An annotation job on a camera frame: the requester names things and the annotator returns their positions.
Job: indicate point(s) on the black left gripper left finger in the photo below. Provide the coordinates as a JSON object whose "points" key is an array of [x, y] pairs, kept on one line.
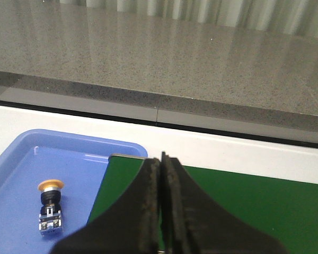
{"points": [[129, 225]]}

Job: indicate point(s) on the yellow push button switch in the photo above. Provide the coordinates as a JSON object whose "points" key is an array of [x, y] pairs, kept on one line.
{"points": [[50, 216]]}

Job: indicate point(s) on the grey stone counter slab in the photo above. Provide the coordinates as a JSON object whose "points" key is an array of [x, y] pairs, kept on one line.
{"points": [[60, 55]]}

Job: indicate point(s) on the green conveyor belt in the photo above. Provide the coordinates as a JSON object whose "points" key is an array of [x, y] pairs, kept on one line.
{"points": [[284, 209]]}

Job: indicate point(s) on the blue plastic tray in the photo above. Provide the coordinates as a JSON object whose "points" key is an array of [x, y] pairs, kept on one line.
{"points": [[37, 155]]}

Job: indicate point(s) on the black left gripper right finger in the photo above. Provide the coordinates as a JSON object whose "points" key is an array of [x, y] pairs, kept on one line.
{"points": [[192, 222]]}

